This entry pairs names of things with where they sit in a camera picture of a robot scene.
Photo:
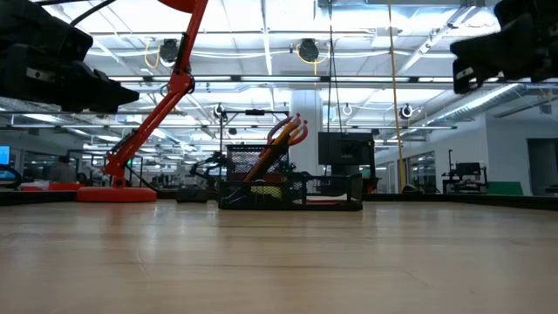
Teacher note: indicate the black background robot workstation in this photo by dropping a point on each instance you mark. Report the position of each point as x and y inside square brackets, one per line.
[467, 169]

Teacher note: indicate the black monitor on stand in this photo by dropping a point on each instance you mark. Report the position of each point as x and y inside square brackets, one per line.
[344, 148]

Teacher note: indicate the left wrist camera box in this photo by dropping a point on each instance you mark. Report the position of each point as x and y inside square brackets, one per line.
[74, 45]

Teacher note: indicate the red desk lamp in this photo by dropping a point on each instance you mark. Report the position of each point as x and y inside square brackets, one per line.
[174, 87]

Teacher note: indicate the blue lit monitor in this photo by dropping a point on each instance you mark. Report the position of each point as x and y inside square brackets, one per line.
[4, 154]

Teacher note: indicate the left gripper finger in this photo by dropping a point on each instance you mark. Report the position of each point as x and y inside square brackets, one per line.
[96, 104]
[100, 87]

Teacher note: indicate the black mesh desk organizer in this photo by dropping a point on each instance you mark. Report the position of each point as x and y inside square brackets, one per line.
[331, 192]

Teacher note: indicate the small yellow office item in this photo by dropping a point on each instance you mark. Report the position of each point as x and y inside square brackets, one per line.
[266, 192]

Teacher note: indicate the orange pencil with red eraser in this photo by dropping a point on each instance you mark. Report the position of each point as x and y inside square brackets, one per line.
[281, 138]
[293, 130]

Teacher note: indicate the black background robot arm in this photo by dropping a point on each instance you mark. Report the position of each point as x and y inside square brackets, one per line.
[205, 165]

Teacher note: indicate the black background station frame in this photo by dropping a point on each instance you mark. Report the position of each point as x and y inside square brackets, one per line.
[255, 112]

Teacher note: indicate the red scissors with grey grips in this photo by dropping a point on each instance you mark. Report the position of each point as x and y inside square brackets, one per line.
[304, 136]

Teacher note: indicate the green board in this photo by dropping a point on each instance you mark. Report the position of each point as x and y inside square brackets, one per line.
[505, 188]

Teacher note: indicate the person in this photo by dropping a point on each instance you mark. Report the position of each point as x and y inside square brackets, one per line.
[63, 172]

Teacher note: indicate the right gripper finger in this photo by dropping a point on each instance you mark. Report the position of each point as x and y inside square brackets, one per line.
[484, 69]
[488, 48]

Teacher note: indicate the black power adapter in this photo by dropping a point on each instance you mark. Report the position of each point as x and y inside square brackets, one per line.
[192, 195]

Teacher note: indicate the pink sticky note pad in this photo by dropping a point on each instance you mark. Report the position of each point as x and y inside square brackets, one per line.
[324, 202]

